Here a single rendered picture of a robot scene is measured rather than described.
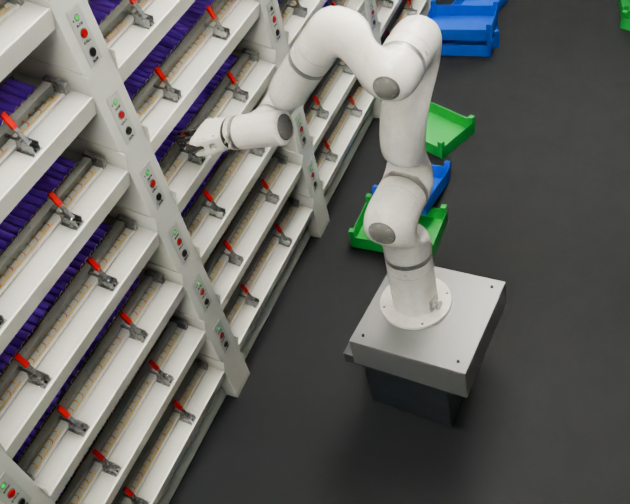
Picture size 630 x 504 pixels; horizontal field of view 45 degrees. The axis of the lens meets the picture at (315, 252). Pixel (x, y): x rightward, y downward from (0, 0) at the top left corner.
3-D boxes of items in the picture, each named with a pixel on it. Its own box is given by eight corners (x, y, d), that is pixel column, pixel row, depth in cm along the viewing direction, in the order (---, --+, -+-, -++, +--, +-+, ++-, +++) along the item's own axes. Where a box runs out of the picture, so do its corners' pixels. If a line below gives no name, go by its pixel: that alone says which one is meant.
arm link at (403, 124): (368, 225, 181) (391, 181, 191) (416, 238, 178) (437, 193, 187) (368, 41, 144) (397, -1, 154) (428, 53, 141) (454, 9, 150)
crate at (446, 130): (475, 131, 302) (475, 115, 297) (442, 159, 295) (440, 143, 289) (419, 106, 320) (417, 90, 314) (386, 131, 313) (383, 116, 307)
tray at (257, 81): (275, 75, 228) (276, 49, 220) (178, 217, 193) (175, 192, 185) (214, 56, 231) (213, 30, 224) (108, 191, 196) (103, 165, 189)
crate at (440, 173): (399, 173, 294) (399, 154, 290) (450, 180, 286) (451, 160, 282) (372, 206, 271) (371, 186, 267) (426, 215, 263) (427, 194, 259)
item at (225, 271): (301, 175, 257) (303, 145, 246) (221, 313, 222) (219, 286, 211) (246, 156, 260) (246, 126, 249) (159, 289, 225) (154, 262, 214)
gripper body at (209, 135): (232, 158, 185) (197, 161, 191) (250, 131, 191) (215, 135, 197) (217, 134, 180) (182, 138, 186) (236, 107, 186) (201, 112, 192)
